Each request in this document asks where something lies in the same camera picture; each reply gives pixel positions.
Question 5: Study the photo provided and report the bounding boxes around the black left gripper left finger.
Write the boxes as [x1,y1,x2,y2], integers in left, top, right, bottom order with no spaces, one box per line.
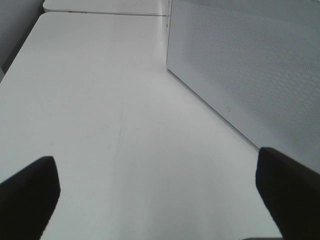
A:
[0,156,61,240]

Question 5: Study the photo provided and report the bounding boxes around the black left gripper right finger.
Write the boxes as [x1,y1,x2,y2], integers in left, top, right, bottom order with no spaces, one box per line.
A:
[255,147,320,240]

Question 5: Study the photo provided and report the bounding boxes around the white microwave door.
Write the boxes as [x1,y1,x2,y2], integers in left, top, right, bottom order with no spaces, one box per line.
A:
[166,0,320,172]

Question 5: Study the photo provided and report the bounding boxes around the white microwave oven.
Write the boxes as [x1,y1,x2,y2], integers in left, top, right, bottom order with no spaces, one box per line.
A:
[162,0,173,69]

